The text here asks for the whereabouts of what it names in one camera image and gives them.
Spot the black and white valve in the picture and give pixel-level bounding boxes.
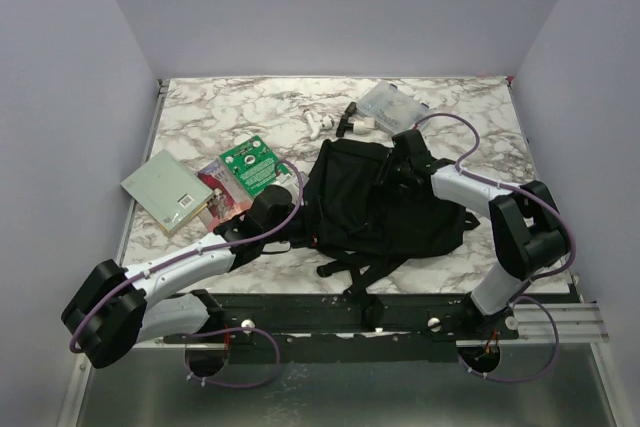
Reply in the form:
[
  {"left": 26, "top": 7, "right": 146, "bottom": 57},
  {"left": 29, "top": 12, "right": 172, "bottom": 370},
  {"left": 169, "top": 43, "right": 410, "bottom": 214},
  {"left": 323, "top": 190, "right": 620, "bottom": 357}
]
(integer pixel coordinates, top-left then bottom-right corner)
[{"left": 336, "top": 102, "right": 375, "bottom": 138}]

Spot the black mounting plate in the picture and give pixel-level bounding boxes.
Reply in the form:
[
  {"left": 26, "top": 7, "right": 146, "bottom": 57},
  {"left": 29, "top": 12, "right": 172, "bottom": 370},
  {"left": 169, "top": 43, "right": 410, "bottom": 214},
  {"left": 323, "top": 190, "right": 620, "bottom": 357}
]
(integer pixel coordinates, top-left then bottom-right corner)
[{"left": 189, "top": 289, "right": 586, "bottom": 364}]

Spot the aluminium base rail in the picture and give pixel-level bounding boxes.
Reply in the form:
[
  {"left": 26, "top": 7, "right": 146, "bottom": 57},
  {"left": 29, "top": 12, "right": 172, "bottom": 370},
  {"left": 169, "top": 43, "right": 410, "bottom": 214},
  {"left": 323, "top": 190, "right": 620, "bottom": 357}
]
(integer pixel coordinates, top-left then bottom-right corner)
[{"left": 134, "top": 302, "right": 611, "bottom": 349}]

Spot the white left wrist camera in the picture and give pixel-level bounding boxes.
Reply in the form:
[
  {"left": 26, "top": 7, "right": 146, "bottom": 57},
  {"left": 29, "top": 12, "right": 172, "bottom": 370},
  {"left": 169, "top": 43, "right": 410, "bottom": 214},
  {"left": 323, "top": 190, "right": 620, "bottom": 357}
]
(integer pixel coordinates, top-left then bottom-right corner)
[{"left": 274, "top": 173, "right": 297, "bottom": 188}]

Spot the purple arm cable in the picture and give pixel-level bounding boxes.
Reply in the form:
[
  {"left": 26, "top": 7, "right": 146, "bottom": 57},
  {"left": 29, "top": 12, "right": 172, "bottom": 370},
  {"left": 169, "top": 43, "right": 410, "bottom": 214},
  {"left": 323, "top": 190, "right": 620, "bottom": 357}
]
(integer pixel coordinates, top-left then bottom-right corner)
[
  {"left": 412, "top": 114, "right": 579, "bottom": 384},
  {"left": 68, "top": 159, "right": 304, "bottom": 389}
]

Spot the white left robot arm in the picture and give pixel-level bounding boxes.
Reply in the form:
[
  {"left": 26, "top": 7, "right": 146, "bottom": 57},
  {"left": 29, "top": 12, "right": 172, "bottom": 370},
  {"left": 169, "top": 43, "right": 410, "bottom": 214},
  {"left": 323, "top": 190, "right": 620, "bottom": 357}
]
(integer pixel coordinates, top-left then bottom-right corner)
[{"left": 61, "top": 185, "right": 301, "bottom": 368}]

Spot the black student backpack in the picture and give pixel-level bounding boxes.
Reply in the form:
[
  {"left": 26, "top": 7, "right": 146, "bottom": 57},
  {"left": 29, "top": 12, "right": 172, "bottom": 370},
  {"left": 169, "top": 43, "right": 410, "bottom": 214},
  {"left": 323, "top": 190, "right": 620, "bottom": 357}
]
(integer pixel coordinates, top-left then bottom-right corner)
[{"left": 299, "top": 139, "right": 480, "bottom": 328}]

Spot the white plastic pipe fitting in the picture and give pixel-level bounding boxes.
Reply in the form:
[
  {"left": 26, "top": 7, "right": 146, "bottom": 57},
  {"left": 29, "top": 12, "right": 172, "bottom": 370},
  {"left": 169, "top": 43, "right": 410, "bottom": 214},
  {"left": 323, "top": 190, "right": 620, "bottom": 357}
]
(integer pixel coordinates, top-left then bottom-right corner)
[{"left": 303, "top": 108, "right": 334, "bottom": 140}]

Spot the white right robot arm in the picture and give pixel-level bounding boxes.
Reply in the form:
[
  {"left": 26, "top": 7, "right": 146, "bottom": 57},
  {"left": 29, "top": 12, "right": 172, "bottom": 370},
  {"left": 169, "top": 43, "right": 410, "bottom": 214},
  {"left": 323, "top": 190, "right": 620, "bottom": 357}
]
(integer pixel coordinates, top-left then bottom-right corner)
[{"left": 383, "top": 129, "right": 575, "bottom": 339}]

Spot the purple red paperback book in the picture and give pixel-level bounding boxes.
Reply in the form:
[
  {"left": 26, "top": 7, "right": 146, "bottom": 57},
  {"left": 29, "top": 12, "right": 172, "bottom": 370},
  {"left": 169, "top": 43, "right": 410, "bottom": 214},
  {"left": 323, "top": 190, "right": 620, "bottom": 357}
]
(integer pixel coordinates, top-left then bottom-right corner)
[{"left": 197, "top": 159, "right": 252, "bottom": 231}]

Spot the clear plastic organizer box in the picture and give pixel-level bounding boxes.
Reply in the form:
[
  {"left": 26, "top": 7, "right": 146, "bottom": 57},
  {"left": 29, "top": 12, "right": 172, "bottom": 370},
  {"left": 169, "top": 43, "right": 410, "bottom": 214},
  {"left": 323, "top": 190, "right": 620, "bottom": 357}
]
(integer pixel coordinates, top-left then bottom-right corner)
[{"left": 356, "top": 81, "right": 429, "bottom": 135}]

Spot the grey-green notebook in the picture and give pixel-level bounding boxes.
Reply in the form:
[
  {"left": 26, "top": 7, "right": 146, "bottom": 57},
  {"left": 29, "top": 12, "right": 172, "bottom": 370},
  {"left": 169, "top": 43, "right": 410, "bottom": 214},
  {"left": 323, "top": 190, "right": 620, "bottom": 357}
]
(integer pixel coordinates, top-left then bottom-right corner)
[{"left": 121, "top": 150, "right": 213, "bottom": 236}]

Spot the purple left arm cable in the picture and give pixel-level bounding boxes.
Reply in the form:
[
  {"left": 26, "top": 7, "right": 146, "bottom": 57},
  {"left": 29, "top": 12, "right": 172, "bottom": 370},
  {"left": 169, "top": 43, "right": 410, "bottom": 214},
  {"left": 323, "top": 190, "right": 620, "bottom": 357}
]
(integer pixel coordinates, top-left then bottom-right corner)
[{"left": 68, "top": 159, "right": 304, "bottom": 389}]

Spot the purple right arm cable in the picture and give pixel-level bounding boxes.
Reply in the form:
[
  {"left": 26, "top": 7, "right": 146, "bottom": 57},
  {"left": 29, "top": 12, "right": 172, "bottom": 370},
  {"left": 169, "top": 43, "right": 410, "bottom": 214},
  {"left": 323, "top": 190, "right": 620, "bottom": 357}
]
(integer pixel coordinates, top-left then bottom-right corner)
[{"left": 412, "top": 114, "right": 579, "bottom": 384}]

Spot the green paperback book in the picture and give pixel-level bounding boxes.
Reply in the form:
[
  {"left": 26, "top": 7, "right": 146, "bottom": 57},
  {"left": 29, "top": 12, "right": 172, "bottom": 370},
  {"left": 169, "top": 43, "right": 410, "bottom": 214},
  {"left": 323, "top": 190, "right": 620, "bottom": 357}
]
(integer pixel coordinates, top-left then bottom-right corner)
[{"left": 220, "top": 135, "right": 290, "bottom": 198}]

